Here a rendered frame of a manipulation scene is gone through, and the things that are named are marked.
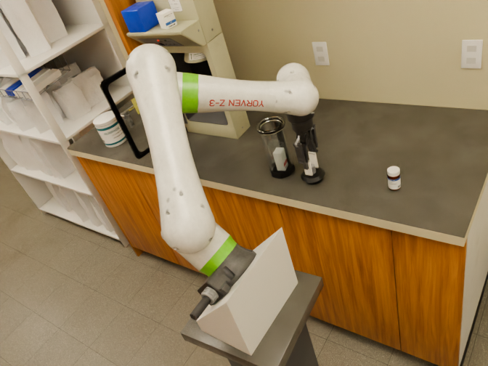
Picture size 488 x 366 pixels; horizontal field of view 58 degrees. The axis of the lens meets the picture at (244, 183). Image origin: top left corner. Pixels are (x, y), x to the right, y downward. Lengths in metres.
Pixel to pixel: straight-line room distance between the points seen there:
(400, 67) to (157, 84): 1.21
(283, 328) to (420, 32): 1.25
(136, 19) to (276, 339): 1.32
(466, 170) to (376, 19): 0.71
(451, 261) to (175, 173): 0.96
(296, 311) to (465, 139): 0.93
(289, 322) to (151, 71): 0.76
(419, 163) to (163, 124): 1.00
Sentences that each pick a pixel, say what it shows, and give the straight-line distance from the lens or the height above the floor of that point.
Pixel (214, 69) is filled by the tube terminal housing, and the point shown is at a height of 1.30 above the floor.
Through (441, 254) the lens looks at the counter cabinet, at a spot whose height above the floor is 0.81.
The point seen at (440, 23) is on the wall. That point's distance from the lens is 1.90.
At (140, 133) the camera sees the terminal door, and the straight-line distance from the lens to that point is 2.07.
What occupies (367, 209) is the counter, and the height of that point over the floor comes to 0.94.
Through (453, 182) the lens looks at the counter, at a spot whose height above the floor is 0.94.
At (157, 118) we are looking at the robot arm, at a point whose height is 1.55.
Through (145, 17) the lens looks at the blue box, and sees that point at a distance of 1.91.
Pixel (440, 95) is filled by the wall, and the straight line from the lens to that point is 2.03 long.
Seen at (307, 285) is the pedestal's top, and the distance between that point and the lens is 1.35.
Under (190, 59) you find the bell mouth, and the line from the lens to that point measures 1.99.
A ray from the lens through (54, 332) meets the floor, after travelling 3.06.
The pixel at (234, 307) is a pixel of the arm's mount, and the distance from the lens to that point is 1.10.
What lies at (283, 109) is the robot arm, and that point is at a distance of 1.31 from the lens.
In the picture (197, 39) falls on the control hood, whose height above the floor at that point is 1.45.
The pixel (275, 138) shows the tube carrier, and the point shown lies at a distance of 1.63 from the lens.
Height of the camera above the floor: 1.99
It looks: 36 degrees down
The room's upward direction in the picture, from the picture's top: 19 degrees counter-clockwise
